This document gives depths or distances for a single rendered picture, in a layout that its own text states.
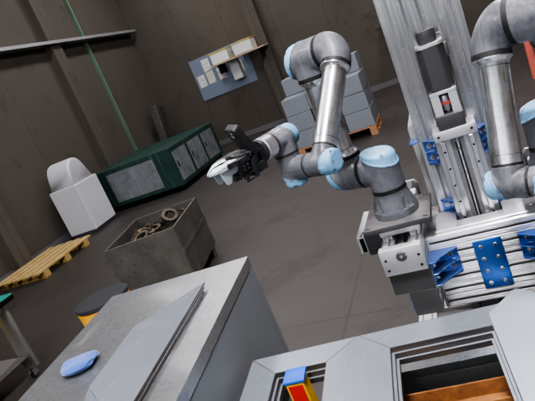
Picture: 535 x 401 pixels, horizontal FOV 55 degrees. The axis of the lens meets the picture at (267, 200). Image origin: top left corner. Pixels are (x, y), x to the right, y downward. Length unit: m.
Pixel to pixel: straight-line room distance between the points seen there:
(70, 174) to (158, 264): 5.00
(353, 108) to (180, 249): 4.22
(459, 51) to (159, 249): 3.48
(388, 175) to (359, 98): 6.29
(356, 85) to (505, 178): 6.64
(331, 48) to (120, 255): 3.57
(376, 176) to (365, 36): 10.82
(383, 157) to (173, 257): 3.27
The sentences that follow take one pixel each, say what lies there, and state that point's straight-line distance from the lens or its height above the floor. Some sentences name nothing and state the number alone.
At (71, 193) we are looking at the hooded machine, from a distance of 9.57.
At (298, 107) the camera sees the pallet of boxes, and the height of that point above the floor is 0.78.
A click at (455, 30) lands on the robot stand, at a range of 1.84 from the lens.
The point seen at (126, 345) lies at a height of 1.07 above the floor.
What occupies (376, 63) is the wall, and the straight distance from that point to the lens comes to 12.52.
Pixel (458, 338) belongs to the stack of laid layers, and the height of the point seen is 0.85.
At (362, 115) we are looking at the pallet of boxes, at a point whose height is 0.33.
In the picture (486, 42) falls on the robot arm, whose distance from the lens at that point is 1.40.
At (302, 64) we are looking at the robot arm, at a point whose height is 1.61.
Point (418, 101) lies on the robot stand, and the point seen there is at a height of 1.35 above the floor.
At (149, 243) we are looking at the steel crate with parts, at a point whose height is 0.57.
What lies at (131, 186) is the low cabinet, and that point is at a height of 0.40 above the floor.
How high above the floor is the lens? 1.68
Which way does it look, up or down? 15 degrees down
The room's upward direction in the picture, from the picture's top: 23 degrees counter-clockwise
